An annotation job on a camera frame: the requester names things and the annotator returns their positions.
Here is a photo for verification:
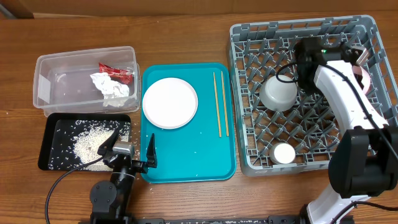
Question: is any wooden chopstick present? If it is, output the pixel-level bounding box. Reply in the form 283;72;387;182
213;72;222;138
221;71;229;137

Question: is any grey bowl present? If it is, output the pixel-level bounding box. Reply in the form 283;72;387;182
259;75;298;111

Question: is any right wooden chopstick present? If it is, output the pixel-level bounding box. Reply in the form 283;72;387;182
221;71;229;137

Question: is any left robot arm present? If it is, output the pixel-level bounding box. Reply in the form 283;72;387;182
90;131;157;223

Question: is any left wooden chopstick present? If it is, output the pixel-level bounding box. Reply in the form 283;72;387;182
213;72;222;138

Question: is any white cup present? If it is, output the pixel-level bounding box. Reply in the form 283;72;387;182
269;142;295;164

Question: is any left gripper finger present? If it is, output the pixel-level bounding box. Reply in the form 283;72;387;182
97;130;119;156
146;133;157;168

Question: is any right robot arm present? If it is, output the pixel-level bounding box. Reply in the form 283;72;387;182
294;37;397;223

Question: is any black rectangular tray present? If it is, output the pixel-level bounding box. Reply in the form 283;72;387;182
38;113;131;171

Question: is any grey plastic dishwasher rack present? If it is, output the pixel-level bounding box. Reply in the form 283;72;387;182
229;15;397;177

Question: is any white napkin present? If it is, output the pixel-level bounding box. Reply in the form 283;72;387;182
90;72;129;99

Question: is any clear plastic waste bin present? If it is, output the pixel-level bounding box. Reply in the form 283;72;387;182
33;46;141;116

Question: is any white rice pile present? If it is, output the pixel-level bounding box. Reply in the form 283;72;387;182
48;119;131;171

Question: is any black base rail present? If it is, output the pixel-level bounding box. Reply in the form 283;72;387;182
93;215;306;224

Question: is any red snack wrapper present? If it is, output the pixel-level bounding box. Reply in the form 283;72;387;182
99;63;133;85

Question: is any teal plastic serving tray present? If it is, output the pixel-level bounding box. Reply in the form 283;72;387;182
141;63;236;184

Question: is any white round plate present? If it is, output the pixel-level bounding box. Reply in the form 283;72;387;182
143;78;198;129

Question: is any pink shallow bowl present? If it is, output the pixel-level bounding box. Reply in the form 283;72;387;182
352;66;371;94

